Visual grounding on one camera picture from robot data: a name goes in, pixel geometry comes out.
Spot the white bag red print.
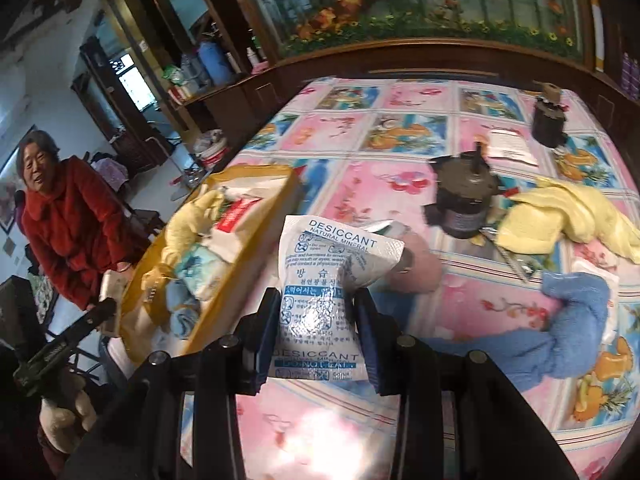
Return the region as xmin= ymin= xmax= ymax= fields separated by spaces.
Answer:
xmin=214 ymin=196 xmax=267 ymax=262

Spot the white paper packet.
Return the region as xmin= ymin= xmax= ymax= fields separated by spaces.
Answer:
xmin=486 ymin=128 xmax=540 ymax=168

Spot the silver foil packet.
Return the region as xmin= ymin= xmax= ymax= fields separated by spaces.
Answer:
xmin=479 ymin=226 xmax=537 ymax=282

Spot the wooden cabinet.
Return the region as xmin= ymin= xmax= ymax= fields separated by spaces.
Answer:
xmin=92 ymin=0 xmax=640 ymax=163

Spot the yellow towel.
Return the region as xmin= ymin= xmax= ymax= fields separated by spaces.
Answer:
xmin=494 ymin=179 xmax=640 ymax=262

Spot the white foam box yellow tape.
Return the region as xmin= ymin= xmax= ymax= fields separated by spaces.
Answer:
xmin=119 ymin=162 xmax=307 ymax=367

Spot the large blue towel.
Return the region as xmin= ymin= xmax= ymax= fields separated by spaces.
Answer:
xmin=422 ymin=271 xmax=612 ymax=395

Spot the large black motor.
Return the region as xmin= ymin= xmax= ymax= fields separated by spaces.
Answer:
xmin=422 ymin=142 xmax=502 ymax=239

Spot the clear blue bottle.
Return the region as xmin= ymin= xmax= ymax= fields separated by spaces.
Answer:
xmin=179 ymin=52 xmax=201 ymax=87

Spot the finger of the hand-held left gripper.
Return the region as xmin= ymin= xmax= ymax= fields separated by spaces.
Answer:
xmin=81 ymin=296 xmax=122 ymax=336

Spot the pink round fluffy pad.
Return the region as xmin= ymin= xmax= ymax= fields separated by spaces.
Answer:
xmin=387 ymin=232 xmax=445 ymax=295

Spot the cream fluffy cloth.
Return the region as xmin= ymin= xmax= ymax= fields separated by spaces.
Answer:
xmin=164 ymin=187 xmax=227 ymax=272

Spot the teal white tissue pack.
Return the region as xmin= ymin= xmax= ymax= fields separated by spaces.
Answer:
xmin=174 ymin=244 xmax=227 ymax=302

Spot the green white bag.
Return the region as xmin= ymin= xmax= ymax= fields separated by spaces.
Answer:
xmin=161 ymin=64 xmax=189 ymax=87

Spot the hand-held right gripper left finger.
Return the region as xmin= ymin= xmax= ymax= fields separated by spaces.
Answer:
xmin=60 ymin=287 xmax=283 ymax=480

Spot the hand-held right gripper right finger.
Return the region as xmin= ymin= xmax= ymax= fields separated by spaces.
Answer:
xmin=352 ymin=290 xmax=561 ymax=480

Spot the pink printed tablecloth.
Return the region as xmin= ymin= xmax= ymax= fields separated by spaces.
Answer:
xmin=177 ymin=76 xmax=640 ymax=480

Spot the blue thermos flask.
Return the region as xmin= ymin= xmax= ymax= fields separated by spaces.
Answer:
xmin=197 ymin=39 xmax=235 ymax=87

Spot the small black motor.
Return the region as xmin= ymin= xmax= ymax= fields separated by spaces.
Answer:
xmin=530 ymin=82 xmax=569 ymax=149

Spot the person's left hand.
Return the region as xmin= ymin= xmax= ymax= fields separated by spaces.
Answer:
xmin=39 ymin=372 xmax=99 ymax=455

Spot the white red bucket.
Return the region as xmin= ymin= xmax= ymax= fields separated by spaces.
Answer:
xmin=191 ymin=129 xmax=232 ymax=172

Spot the white blue desiccant packet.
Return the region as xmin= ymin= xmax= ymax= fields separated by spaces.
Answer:
xmin=269 ymin=214 xmax=407 ymax=385

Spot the small blue towel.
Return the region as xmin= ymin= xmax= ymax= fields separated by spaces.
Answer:
xmin=164 ymin=280 xmax=202 ymax=337

